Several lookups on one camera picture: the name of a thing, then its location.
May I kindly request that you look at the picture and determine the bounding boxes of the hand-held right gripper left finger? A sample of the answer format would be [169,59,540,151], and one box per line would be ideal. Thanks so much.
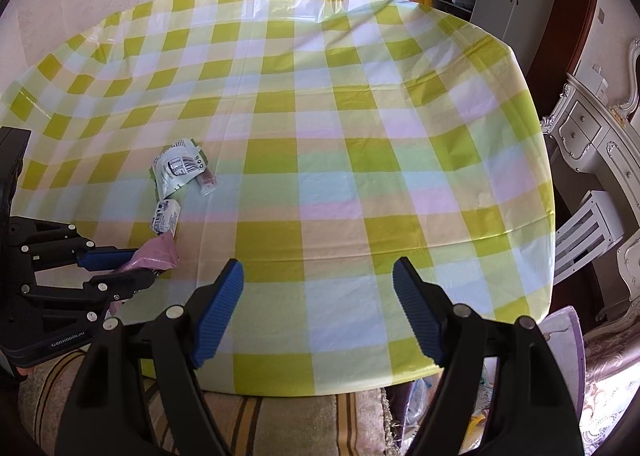
[55,258,246,456]

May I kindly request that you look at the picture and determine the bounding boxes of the brown wooden door frame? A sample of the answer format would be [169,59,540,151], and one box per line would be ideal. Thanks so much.
[562,0,602,83]

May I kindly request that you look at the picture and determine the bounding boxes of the green yellow checkered tablecloth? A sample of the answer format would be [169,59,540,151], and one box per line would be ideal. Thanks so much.
[0,0,557,398]

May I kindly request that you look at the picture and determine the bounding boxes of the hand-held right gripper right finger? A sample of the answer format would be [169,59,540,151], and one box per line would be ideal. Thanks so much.
[392,257,586,456]

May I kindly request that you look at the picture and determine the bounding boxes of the white green packet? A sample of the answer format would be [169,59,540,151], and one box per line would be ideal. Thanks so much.
[151,137,207,200]

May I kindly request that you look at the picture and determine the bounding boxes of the floral pink curtain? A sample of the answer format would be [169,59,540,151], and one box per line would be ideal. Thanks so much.
[580,301,640,448]

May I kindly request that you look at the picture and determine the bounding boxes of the small white blue packet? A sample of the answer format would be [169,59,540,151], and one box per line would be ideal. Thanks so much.
[149,198,182,238]

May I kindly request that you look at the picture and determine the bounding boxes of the white slatted stool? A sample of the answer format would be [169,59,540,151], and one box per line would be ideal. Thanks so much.
[551,190,627,288]

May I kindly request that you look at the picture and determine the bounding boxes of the brown striped sofa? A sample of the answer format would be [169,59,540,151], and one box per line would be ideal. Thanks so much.
[17,353,417,456]

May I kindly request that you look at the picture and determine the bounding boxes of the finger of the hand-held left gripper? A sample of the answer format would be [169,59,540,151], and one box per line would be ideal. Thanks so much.
[9,217,139,272]
[21,269,157,310]

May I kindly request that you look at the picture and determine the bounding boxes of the pink snack packet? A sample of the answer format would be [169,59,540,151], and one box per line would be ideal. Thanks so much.
[107,235,181,318]

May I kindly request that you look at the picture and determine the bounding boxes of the ornate white dressing table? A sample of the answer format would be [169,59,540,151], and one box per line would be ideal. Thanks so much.
[540,36,640,337]

